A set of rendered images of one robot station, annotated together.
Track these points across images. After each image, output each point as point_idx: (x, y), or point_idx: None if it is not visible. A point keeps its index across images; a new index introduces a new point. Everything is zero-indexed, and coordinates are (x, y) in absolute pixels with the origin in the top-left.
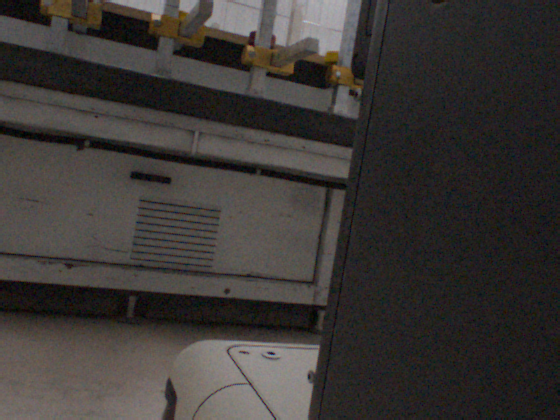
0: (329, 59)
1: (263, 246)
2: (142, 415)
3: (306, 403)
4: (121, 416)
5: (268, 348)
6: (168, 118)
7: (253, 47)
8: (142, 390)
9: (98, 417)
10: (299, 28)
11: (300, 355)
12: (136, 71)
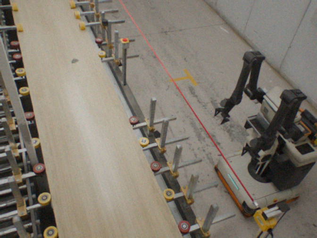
0: (147, 145)
1: None
2: (210, 229)
3: (265, 191)
4: (212, 233)
5: (250, 194)
6: None
7: (177, 173)
8: None
9: (215, 237)
10: (28, 127)
11: (250, 191)
12: (194, 212)
